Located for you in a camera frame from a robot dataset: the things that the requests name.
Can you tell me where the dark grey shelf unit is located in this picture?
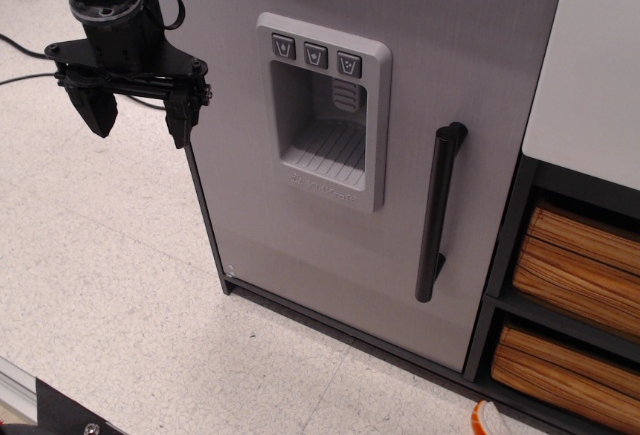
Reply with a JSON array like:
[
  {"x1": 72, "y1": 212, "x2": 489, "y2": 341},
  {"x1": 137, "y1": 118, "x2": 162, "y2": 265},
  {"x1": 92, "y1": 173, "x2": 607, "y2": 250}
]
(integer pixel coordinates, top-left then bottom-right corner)
[{"x1": 463, "y1": 156, "x2": 639, "y2": 434}]

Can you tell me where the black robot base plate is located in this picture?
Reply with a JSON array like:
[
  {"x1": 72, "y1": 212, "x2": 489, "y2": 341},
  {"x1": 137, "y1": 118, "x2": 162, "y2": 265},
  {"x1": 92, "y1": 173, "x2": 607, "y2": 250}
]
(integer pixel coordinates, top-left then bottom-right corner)
[{"x1": 1, "y1": 379, "x2": 125, "y2": 435}]

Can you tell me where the orange white object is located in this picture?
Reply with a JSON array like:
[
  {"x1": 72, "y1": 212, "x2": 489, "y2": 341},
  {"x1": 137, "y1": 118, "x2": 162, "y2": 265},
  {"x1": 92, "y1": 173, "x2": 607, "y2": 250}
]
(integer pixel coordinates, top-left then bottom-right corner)
[{"x1": 471, "y1": 400, "x2": 512, "y2": 435}]

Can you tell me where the grey toy fridge door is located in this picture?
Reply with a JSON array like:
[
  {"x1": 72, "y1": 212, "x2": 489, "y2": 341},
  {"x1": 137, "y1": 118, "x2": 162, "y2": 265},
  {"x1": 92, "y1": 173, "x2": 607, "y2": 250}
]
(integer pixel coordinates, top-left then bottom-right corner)
[{"x1": 172, "y1": 0, "x2": 559, "y2": 372}]

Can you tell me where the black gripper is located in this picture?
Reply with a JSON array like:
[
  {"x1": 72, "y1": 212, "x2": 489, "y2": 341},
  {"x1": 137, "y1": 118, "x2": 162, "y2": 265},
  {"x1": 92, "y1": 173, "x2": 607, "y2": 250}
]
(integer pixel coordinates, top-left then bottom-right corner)
[{"x1": 45, "y1": 0, "x2": 211, "y2": 149}]

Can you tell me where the lower wooden basket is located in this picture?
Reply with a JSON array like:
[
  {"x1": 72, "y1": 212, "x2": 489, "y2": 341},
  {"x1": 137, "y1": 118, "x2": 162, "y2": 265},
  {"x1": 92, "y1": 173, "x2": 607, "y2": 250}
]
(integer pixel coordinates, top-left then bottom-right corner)
[{"x1": 491, "y1": 325, "x2": 639, "y2": 434}]

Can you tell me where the black floor cable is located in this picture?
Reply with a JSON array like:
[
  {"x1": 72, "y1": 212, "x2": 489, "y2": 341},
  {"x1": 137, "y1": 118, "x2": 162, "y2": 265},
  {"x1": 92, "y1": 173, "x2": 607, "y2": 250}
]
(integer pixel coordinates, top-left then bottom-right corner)
[
  {"x1": 0, "y1": 73, "x2": 168, "y2": 111},
  {"x1": 0, "y1": 33, "x2": 51, "y2": 61}
]

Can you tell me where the white cabinet panel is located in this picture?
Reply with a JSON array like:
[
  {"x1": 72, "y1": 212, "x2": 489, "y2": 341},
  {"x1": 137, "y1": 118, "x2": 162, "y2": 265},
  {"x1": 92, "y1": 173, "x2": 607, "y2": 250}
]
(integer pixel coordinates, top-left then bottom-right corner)
[{"x1": 522, "y1": 0, "x2": 639, "y2": 189}]

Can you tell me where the grey water dispenser panel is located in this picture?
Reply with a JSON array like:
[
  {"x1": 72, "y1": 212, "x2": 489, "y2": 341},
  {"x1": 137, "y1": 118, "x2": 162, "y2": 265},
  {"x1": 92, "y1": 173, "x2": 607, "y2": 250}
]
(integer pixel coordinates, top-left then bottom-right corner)
[{"x1": 256, "y1": 12, "x2": 392, "y2": 213}]

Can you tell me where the upper wooden basket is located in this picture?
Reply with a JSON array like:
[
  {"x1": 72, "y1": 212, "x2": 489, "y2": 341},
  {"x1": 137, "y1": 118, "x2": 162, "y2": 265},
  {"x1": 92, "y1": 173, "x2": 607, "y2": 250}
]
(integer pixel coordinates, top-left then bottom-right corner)
[{"x1": 513, "y1": 200, "x2": 639, "y2": 341}]

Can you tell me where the black fridge door handle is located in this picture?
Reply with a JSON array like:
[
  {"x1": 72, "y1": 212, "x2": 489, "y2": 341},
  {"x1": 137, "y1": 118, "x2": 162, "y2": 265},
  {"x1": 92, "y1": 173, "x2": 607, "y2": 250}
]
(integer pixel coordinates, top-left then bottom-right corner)
[{"x1": 415, "y1": 122, "x2": 468, "y2": 303}]

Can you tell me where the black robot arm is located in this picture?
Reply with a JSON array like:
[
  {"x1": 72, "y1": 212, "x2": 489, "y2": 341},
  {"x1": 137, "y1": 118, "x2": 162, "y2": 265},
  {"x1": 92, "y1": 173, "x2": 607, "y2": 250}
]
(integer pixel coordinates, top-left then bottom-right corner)
[{"x1": 45, "y1": 0, "x2": 211, "y2": 148}]

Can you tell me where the wooden basket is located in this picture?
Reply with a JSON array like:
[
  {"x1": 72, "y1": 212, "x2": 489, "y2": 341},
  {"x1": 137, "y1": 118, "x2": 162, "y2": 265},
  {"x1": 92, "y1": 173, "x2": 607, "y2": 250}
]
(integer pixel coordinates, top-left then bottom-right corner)
[
  {"x1": 491, "y1": 325, "x2": 639, "y2": 434},
  {"x1": 513, "y1": 200, "x2": 639, "y2": 341}
]

